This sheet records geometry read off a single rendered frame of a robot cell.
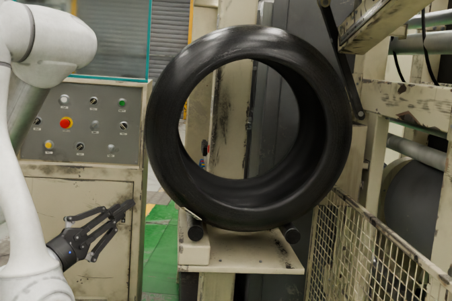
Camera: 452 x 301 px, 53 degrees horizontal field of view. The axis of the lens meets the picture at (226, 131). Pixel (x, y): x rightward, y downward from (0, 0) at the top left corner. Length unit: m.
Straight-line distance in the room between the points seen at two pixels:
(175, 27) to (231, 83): 9.07
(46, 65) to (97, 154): 0.98
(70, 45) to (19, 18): 0.13
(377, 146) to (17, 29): 1.21
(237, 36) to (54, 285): 0.75
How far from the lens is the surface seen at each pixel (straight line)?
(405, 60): 4.89
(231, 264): 1.38
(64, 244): 1.10
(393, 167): 2.04
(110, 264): 2.16
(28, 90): 1.22
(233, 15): 1.61
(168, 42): 10.66
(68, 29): 1.14
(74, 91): 2.05
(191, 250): 1.33
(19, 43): 1.08
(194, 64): 1.22
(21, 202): 0.93
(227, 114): 1.61
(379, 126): 1.71
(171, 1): 10.72
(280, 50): 1.24
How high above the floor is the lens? 1.38
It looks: 9 degrees down
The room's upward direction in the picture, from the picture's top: 4 degrees clockwise
